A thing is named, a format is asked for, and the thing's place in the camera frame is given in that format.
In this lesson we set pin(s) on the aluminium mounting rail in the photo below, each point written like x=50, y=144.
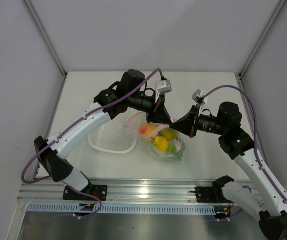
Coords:
x=122, y=191

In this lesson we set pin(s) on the clear zip top bag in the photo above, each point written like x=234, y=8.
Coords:
x=148, y=141

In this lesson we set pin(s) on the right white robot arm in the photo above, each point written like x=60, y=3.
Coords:
x=270, y=209

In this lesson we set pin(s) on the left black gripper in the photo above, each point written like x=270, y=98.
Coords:
x=159, y=113

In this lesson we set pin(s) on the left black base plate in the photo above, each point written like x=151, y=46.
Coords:
x=98, y=191

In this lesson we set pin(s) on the green lettuce head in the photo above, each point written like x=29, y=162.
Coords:
x=168, y=156

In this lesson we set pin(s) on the aluminium frame post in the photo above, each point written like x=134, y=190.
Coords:
x=36, y=20
x=268, y=29

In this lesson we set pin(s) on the orange fruit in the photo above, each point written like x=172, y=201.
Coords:
x=146, y=129

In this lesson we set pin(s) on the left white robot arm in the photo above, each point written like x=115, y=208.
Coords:
x=106, y=106

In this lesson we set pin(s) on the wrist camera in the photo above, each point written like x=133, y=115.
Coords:
x=199, y=97
x=162, y=87

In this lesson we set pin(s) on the green apple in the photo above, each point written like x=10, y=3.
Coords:
x=172, y=149

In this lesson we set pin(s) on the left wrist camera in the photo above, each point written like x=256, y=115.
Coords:
x=162, y=87

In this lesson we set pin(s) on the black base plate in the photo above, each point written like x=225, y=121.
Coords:
x=209, y=195
x=98, y=191

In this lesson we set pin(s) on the left aluminium frame post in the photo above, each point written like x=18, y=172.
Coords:
x=36, y=20

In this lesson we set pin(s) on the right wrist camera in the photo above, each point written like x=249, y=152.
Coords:
x=199, y=97

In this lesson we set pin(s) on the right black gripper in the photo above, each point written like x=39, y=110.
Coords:
x=186, y=125

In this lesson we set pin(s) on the white slotted cable duct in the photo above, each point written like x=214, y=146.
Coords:
x=111, y=208

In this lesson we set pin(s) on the right aluminium frame post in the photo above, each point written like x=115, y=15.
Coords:
x=268, y=29

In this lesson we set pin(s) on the yellow mango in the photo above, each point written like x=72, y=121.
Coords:
x=169, y=134

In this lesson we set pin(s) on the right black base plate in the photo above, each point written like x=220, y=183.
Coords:
x=209, y=195

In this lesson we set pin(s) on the white perforated plastic basket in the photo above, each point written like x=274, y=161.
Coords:
x=113, y=137

